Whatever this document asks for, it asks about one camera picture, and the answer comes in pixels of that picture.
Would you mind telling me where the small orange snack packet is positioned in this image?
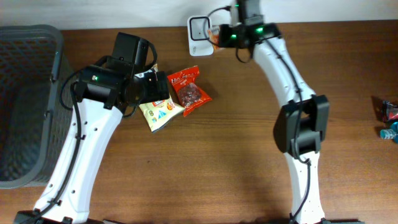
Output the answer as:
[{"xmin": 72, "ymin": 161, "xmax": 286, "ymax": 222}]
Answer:
[{"xmin": 207, "ymin": 26, "xmax": 222, "ymax": 52}]

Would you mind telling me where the yellow snack bag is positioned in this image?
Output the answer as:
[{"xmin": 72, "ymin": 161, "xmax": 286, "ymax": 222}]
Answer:
[{"xmin": 139, "ymin": 64, "xmax": 185, "ymax": 133}]

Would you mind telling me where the red snack bag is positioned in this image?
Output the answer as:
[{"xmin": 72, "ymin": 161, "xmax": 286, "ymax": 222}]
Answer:
[{"xmin": 167, "ymin": 65, "xmax": 212, "ymax": 117}]

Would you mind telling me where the black red snack packet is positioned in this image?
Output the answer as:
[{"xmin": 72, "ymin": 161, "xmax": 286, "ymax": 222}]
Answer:
[{"xmin": 382, "ymin": 101, "xmax": 398, "ymax": 123}]

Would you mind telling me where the blue mouthwash bottle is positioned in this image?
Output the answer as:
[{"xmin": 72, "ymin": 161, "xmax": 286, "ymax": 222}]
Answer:
[{"xmin": 380, "ymin": 122, "xmax": 397, "ymax": 142}]

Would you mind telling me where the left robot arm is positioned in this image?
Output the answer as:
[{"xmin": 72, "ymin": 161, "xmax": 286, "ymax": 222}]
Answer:
[{"xmin": 14, "ymin": 32, "xmax": 170, "ymax": 223}]

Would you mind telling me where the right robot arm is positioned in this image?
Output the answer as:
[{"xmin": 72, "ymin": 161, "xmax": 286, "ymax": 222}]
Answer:
[{"xmin": 219, "ymin": 1, "xmax": 330, "ymax": 223}]

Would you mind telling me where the grey plastic mesh basket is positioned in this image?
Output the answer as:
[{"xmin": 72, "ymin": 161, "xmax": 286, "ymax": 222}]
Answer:
[{"xmin": 1, "ymin": 25, "xmax": 73, "ymax": 189}]

